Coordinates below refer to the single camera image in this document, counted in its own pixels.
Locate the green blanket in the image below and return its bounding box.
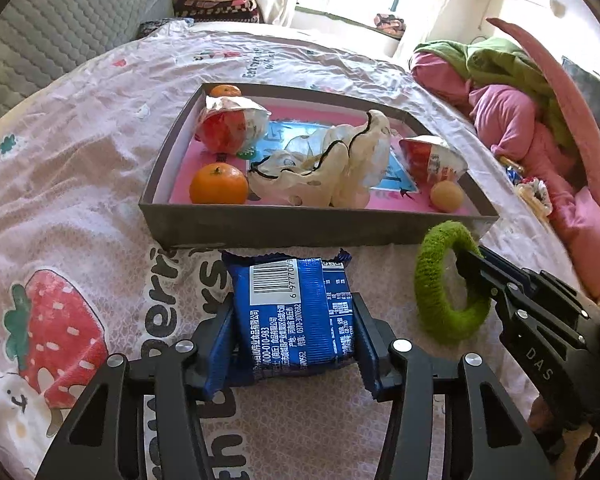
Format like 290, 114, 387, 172
414, 35, 576, 146

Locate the pink pillow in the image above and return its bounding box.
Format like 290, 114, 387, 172
550, 187, 600, 303

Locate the person's right hand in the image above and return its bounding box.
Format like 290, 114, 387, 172
527, 394, 571, 442

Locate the salmon quilted pad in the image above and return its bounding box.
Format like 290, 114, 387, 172
486, 17, 600, 221

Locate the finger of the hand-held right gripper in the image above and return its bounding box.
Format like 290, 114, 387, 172
477, 244, 600, 321
455, 247, 588, 348

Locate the grey cardboard box tray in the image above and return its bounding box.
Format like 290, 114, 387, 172
138, 82, 501, 250

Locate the floral folded cloth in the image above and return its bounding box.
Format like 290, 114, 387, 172
372, 12, 406, 36

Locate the beige ball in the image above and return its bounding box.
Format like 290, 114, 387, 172
430, 180, 465, 211

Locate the white window ledge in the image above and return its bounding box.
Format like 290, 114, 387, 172
290, 10, 401, 58

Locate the grey quilted headboard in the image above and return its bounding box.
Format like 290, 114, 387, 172
0, 0, 176, 136

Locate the green fuzzy ring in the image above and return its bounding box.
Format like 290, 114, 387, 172
414, 221, 492, 332

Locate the blue snack packet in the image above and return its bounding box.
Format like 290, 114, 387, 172
221, 249, 358, 386

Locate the floral scrunchie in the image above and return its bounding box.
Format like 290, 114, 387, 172
515, 177, 553, 221

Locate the black television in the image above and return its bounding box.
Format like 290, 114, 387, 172
560, 56, 600, 141

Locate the dark patterned folded blanket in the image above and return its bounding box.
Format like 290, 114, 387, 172
172, 0, 266, 25

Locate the red snack bag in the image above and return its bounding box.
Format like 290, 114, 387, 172
399, 135, 468, 186
195, 95, 272, 156

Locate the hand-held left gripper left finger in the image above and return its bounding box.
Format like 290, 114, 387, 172
35, 300, 236, 480

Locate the cream plastic bag black trim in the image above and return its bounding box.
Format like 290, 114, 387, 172
249, 109, 392, 208

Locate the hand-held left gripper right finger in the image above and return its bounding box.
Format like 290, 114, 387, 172
352, 292, 553, 480

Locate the blue patterned cloth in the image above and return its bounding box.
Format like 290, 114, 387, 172
139, 17, 193, 38

